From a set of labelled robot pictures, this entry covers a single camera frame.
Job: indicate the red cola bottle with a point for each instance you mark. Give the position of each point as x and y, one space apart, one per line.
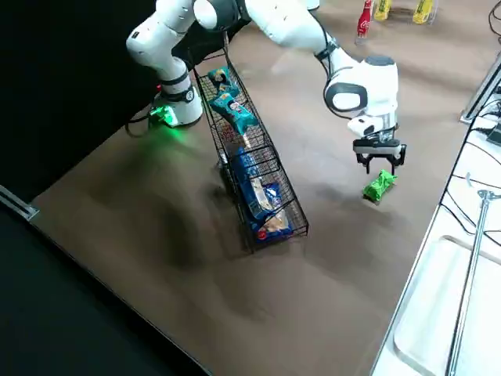
363 19

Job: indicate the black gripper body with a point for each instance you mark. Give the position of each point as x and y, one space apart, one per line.
381 136

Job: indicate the green chips bag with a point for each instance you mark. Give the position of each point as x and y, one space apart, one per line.
379 187

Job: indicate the metal stand rod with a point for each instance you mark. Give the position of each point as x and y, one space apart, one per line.
475 250

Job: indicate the yellow drink bottle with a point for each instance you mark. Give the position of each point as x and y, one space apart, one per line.
381 9
424 11

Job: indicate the aluminium frame profile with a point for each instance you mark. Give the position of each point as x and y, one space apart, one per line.
19 205

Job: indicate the clear acrylic shelf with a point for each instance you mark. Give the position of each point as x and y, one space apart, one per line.
409 6

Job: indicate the white plastic tray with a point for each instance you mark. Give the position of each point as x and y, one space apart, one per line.
430 313

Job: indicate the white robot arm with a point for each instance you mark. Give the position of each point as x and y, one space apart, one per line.
313 4
293 27

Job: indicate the grey wrist camera bar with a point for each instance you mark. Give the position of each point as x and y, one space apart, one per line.
377 149

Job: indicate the blue cracker packet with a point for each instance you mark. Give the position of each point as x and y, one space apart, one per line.
274 230

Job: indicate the blue white snack packet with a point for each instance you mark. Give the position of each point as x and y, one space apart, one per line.
252 199

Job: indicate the aluminium camera post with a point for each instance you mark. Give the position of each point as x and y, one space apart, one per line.
481 88

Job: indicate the small blue cookie packet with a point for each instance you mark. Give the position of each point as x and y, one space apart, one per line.
246 164

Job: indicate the teal chips bag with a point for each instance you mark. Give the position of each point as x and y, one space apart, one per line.
219 77
233 110

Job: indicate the black device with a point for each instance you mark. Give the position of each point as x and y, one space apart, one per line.
495 135

